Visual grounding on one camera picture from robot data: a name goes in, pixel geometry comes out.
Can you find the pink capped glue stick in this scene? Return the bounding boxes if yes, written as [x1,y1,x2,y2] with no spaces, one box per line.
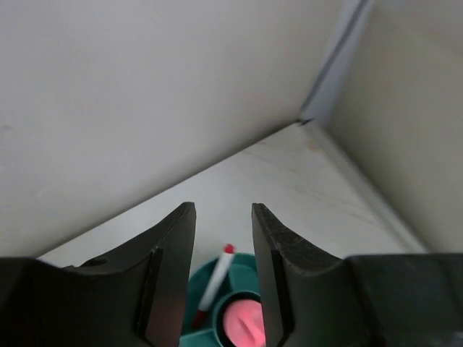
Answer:
[222,299,266,347]

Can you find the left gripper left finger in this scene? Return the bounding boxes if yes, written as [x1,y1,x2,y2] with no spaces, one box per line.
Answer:
[37,202,196,346]

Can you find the white pen red cap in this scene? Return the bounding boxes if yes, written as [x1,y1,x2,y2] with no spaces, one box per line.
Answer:
[191,244,235,330]

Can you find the teal round compartment organizer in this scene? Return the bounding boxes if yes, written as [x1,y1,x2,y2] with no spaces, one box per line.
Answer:
[179,253,266,346]

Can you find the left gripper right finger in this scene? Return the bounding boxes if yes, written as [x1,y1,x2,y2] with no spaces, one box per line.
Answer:
[252,203,427,346]

